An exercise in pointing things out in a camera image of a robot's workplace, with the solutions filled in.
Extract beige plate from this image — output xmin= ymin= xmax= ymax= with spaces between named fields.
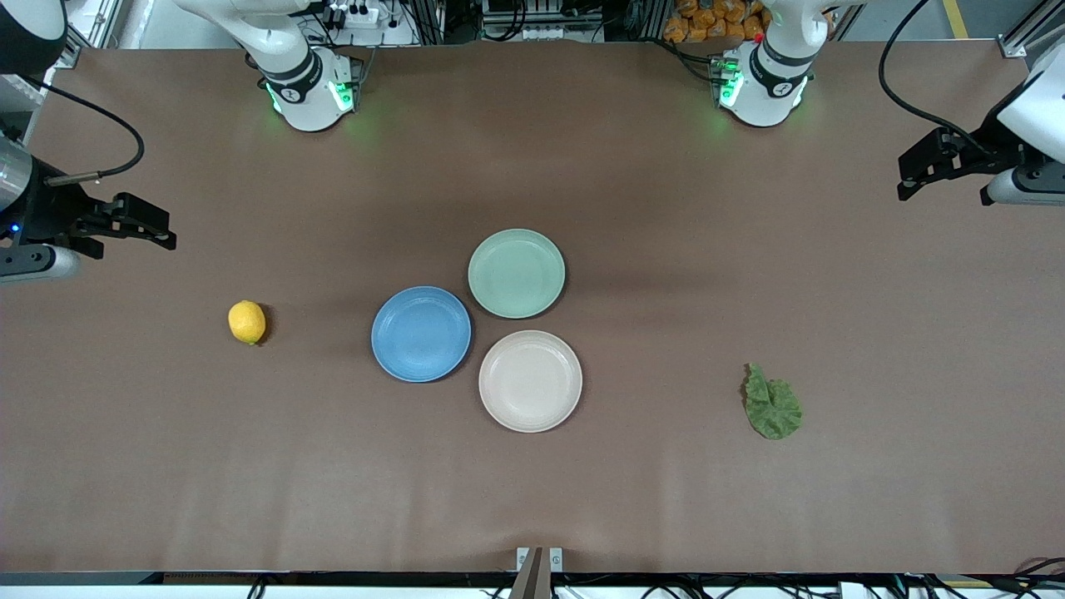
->
xmin=478 ymin=330 xmax=583 ymax=433

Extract green lettuce leaf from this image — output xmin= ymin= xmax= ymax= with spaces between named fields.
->
xmin=742 ymin=362 xmax=804 ymax=441

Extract orange snack packs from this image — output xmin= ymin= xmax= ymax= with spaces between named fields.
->
xmin=663 ymin=0 xmax=768 ymax=44

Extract aluminium frame profile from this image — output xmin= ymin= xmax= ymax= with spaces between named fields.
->
xmin=998 ymin=0 xmax=1065 ymax=59

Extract yellow lemon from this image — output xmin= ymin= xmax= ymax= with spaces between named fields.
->
xmin=228 ymin=299 xmax=267 ymax=346

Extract blue plate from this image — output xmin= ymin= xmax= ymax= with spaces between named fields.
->
xmin=371 ymin=286 xmax=473 ymax=384

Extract white power strip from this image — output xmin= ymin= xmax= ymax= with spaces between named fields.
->
xmin=329 ymin=2 xmax=381 ymax=27

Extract pale green plate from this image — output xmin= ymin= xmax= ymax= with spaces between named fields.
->
xmin=467 ymin=229 xmax=567 ymax=319

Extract metal table edge bracket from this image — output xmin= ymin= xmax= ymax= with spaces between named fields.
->
xmin=509 ymin=547 xmax=564 ymax=599

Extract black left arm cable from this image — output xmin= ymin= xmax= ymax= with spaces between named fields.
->
xmin=877 ymin=0 xmax=995 ymax=159

